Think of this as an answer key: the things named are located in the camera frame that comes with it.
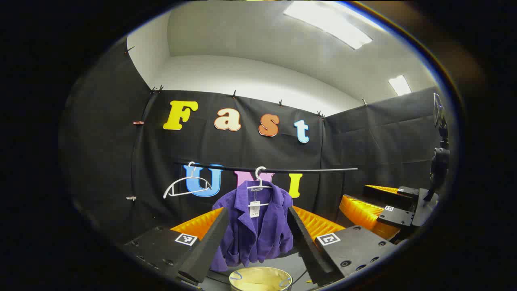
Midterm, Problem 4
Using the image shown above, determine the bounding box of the black backdrop cloth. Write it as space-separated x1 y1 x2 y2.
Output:
59 38 449 251

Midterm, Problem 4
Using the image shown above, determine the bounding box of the yellow laundry hamper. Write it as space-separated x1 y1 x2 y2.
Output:
229 266 292 291

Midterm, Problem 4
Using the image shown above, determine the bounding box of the small ceiling light panel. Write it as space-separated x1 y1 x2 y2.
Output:
388 75 412 97

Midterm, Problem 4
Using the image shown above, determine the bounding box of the black clothes rack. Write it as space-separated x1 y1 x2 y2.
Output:
174 161 359 174

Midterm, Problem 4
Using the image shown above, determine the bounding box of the large ceiling light panel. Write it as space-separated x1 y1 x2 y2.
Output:
283 0 373 50

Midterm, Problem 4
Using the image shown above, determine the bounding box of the white hanger with paper tag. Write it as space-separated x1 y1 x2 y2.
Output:
246 166 274 207

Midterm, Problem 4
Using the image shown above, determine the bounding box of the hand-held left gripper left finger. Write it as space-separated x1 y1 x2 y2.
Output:
121 207 230 284

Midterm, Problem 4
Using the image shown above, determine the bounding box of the purple ribbed jacket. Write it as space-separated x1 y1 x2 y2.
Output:
210 181 294 272

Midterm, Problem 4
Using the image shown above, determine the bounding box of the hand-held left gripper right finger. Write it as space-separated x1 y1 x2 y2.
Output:
287 205 399 287

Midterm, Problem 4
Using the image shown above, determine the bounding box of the empty white hanger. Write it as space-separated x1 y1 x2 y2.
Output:
163 162 212 199

